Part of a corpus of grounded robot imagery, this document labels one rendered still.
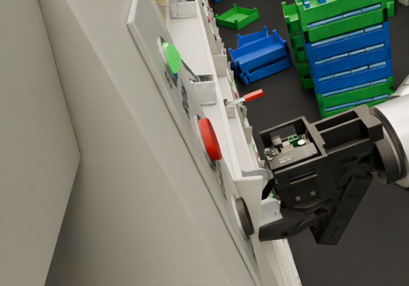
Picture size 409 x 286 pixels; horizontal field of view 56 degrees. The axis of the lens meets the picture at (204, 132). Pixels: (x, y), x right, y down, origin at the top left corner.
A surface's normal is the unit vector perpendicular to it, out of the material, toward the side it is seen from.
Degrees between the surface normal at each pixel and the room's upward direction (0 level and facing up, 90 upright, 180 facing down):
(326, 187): 90
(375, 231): 0
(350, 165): 90
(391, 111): 2
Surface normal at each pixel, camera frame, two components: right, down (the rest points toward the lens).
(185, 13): 0.09, 0.57
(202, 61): -0.03, -0.82
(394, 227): -0.34, -0.76
